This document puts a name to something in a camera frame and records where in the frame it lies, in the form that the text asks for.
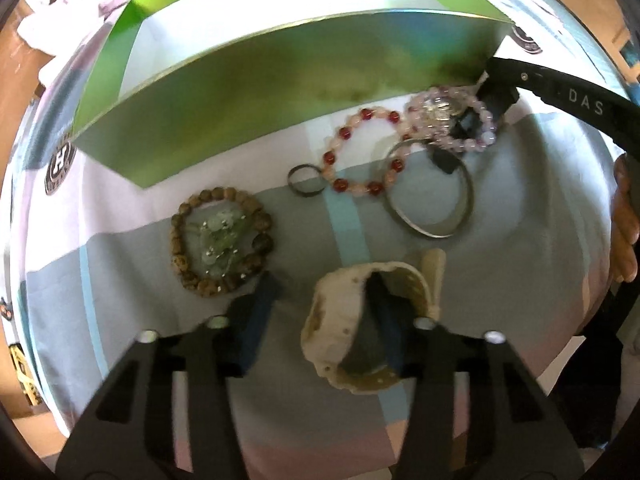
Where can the patterned bed sheet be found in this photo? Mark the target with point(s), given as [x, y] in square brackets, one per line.
[92, 260]

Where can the right hand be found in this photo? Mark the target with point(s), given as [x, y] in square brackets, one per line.
[625, 228]

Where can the gold flower brooch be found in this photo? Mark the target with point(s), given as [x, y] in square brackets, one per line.
[440, 111]

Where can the silver metal bangle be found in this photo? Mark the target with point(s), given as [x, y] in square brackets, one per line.
[430, 192]

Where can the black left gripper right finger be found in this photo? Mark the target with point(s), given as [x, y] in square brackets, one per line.
[515, 432]

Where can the pale green jade pendant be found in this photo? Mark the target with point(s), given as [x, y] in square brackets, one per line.
[220, 237]

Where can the green cardboard box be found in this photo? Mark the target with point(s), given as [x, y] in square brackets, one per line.
[178, 81]

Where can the cream white wristwatch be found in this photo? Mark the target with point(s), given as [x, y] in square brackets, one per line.
[354, 332]

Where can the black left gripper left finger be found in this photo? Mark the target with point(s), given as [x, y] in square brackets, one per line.
[126, 430]

